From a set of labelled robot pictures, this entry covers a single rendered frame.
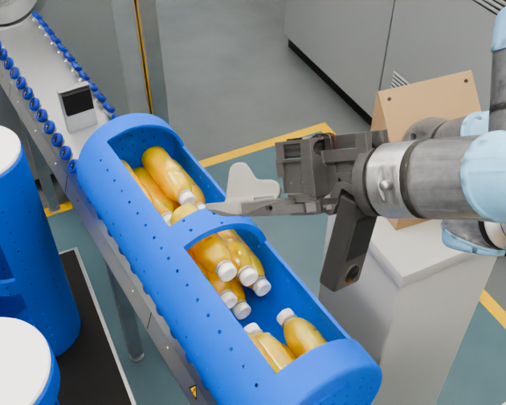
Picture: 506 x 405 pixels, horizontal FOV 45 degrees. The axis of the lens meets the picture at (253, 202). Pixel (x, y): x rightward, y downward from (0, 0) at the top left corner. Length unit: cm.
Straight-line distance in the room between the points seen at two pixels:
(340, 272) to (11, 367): 88
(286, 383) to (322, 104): 284
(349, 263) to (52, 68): 190
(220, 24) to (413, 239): 339
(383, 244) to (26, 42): 173
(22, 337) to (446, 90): 106
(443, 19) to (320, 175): 229
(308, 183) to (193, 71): 345
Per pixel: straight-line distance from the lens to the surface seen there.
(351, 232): 65
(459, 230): 118
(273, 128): 356
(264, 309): 144
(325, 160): 65
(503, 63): 66
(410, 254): 138
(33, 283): 214
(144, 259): 134
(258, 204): 67
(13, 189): 188
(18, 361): 140
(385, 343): 156
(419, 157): 57
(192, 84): 394
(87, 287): 263
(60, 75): 239
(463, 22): 281
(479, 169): 53
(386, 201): 59
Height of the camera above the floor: 215
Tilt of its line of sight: 44 degrees down
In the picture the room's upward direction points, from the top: straight up
